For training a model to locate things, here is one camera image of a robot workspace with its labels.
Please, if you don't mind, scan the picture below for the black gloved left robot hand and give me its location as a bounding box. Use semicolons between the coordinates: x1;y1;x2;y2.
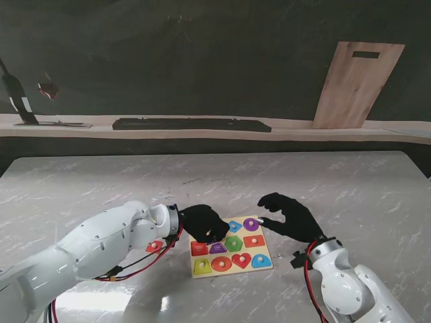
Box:
180;204;231;244

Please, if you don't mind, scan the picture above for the red cable of right arm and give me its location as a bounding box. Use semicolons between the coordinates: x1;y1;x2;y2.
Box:
304;244;333;323

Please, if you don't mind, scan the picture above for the wooden cutting board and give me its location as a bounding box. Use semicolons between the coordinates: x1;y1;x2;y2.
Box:
311;41;406;130

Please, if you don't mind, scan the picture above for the red cable of arm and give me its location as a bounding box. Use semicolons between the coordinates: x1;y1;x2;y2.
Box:
304;244;333;323
45;221;185;323

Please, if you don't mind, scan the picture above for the light wooden shelf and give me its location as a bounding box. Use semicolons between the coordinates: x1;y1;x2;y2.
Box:
0;113;431;145

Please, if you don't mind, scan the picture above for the orange oval puzzle piece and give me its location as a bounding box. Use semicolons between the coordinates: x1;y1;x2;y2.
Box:
211;256;233;273

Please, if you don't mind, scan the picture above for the yellow trapezoid puzzle piece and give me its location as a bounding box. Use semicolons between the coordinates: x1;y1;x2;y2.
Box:
193;258;213;275

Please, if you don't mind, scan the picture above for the flat tray under bottle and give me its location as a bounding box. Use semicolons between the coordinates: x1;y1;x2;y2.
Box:
13;120;94;130

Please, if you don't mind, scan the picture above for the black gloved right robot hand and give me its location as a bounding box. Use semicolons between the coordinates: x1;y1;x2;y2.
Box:
257;192;326;243

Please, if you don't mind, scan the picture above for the yellow wooden shape puzzle board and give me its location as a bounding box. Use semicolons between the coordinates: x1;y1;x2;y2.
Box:
189;215;274;279

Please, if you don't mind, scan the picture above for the blue semicircle puzzle piece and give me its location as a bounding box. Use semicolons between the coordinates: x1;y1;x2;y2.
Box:
251;253;273;269

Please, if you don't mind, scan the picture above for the orange rectangle puzzle piece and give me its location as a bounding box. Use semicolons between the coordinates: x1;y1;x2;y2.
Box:
243;234;267;248

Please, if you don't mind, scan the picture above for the wine glass with red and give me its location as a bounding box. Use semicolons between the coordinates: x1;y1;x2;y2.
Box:
36;72;61;102

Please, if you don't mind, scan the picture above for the red cable of left arm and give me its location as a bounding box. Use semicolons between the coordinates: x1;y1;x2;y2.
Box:
45;221;185;323

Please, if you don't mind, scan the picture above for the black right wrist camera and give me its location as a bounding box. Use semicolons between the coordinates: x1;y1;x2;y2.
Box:
291;250;308;270

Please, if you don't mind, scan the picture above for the green hexagon puzzle piece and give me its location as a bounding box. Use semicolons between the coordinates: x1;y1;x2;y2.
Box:
224;235;244;253

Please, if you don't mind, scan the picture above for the purple circle puzzle piece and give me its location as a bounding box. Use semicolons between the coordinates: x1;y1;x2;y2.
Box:
242;217;261;232

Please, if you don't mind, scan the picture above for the red heart puzzle piece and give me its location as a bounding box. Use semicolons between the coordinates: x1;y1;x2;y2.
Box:
231;252;253;270

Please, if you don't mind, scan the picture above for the long black tray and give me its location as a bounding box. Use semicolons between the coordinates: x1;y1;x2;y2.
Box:
112;117;273;133

